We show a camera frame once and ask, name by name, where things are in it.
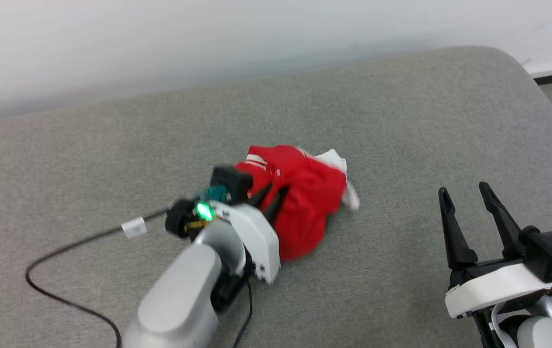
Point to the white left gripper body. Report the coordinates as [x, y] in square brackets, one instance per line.
[259, 237]

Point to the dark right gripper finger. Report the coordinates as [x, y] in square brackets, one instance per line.
[505, 227]
[455, 237]

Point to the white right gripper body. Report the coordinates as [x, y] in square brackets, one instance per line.
[493, 285]

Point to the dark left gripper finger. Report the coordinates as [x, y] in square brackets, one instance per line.
[276, 204]
[261, 194]

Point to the red Bulls basketball jersey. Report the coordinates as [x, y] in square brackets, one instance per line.
[309, 203]

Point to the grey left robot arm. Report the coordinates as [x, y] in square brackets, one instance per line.
[184, 295]

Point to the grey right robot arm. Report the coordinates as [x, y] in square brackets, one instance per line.
[536, 333]

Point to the grey fabric sofa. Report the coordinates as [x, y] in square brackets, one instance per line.
[111, 159]

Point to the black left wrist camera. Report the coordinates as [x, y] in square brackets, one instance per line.
[231, 182]

